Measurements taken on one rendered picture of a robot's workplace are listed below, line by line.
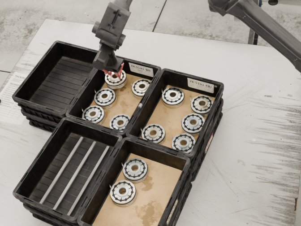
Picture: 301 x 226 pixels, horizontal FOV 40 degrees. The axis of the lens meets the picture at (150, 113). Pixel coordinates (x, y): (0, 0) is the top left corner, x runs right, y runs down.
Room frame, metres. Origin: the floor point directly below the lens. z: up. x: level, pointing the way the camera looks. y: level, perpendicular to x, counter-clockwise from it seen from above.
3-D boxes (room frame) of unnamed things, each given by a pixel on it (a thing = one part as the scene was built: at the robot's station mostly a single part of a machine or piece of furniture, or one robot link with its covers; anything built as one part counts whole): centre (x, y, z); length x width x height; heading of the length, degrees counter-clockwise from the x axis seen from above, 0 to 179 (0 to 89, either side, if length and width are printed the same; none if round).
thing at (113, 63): (1.32, 0.13, 1.01); 0.10 x 0.07 x 0.07; 56
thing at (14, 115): (1.50, 0.69, 0.70); 0.33 x 0.23 x 0.01; 153
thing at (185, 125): (1.00, -0.17, 0.86); 0.10 x 0.10 x 0.01
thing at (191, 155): (1.04, -0.11, 0.92); 0.40 x 0.30 x 0.02; 146
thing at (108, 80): (1.32, 0.13, 0.89); 0.10 x 0.10 x 0.01
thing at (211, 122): (1.04, -0.11, 0.87); 0.40 x 0.30 x 0.11; 146
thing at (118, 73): (1.32, 0.12, 0.94); 0.07 x 0.07 x 0.09; 56
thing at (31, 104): (1.38, 0.38, 0.92); 0.40 x 0.30 x 0.02; 146
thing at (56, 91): (1.38, 0.38, 0.87); 0.40 x 0.30 x 0.11; 146
